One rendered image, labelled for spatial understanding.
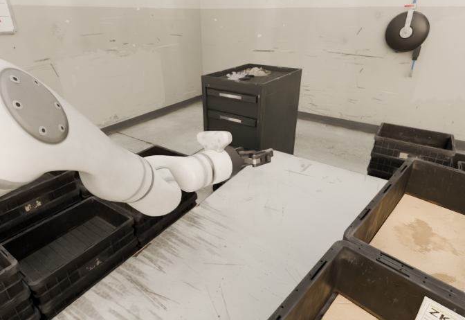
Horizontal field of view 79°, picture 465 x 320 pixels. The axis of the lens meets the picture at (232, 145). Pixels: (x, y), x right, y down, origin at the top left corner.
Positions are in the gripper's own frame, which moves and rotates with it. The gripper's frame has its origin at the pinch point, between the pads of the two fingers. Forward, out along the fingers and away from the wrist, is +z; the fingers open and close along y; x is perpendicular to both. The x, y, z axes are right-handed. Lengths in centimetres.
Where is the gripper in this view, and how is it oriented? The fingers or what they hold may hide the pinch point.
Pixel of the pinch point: (255, 152)
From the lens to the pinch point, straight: 74.1
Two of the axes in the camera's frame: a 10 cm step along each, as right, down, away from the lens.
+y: 7.7, 0.3, -6.4
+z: 6.3, -1.7, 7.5
